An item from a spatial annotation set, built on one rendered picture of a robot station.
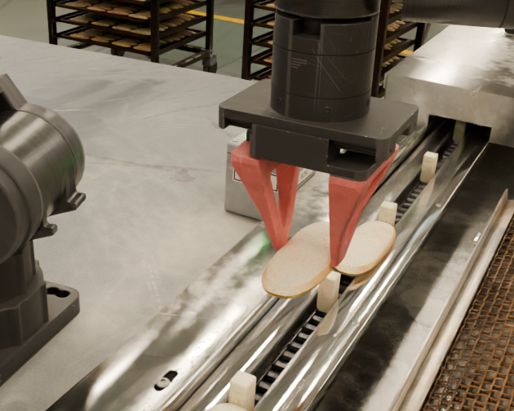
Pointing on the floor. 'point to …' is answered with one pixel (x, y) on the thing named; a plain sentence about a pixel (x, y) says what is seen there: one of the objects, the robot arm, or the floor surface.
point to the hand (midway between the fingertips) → (309, 243)
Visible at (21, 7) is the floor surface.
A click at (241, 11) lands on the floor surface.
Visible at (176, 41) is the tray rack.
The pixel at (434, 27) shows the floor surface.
